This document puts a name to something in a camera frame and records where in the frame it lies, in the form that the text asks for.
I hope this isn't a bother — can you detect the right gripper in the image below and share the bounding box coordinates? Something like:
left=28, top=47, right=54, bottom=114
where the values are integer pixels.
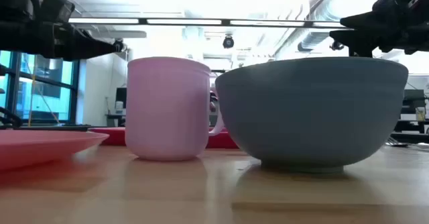
left=330, top=11, right=429, bottom=58

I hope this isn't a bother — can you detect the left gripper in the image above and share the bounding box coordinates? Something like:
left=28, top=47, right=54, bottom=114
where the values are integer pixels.
left=0, top=20, right=117, bottom=61

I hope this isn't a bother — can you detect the red plastic tray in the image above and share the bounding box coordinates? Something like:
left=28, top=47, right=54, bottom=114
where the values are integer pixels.
left=88, top=127, right=239, bottom=150

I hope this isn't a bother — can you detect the blue plastic bowl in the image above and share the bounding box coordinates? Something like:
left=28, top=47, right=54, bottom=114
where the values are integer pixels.
left=214, top=56, right=410, bottom=174

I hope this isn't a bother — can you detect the pink plastic mug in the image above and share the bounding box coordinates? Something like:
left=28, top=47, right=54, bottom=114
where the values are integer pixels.
left=125, top=56, right=225, bottom=162

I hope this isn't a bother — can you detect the black computer monitor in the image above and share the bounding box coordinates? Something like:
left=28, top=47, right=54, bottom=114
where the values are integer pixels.
left=404, top=89, right=427, bottom=115
left=115, top=87, right=128, bottom=109

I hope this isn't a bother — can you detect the dark framed window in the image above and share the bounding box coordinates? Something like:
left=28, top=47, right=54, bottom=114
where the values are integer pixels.
left=0, top=50, right=81, bottom=125

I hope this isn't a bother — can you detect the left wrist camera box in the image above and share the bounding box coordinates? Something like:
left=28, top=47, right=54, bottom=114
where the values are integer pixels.
left=0, top=0, right=76, bottom=22

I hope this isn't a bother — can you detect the yellow hanging cord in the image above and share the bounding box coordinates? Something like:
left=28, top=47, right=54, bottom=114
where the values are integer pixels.
left=27, top=53, right=61, bottom=125

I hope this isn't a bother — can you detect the black curved cable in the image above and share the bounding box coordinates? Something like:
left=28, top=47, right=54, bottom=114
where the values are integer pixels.
left=0, top=106, right=23, bottom=128

